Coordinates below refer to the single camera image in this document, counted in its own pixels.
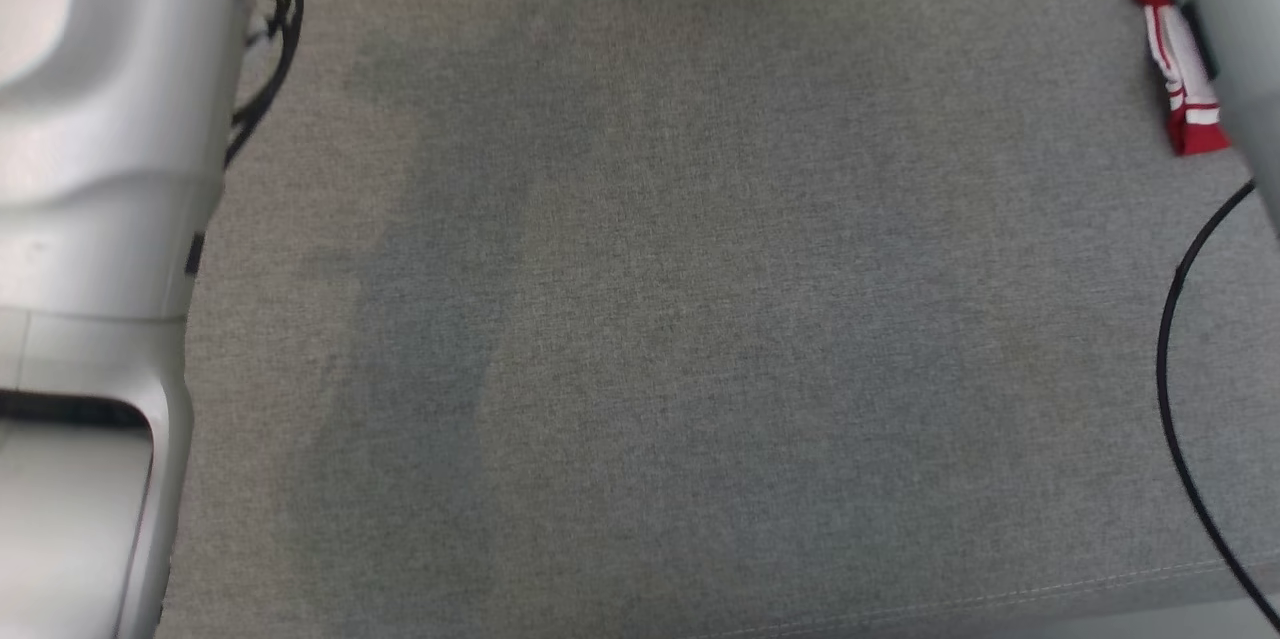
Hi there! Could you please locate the red basketball jersey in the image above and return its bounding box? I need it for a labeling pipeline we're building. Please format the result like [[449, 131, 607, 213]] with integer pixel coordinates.
[[1120, 0, 1233, 157]]

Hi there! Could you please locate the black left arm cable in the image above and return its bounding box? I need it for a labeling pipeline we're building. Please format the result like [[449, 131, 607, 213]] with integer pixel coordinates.
[[150, 0, 306, 170]]

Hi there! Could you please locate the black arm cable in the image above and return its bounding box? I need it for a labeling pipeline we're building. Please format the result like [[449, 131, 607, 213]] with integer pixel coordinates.
[[150, 0, 306, 170], [1155, 177, 1280, 632]]

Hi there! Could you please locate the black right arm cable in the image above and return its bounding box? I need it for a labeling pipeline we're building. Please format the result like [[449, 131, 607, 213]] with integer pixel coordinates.
[[1155, 177, 1280, 632]]

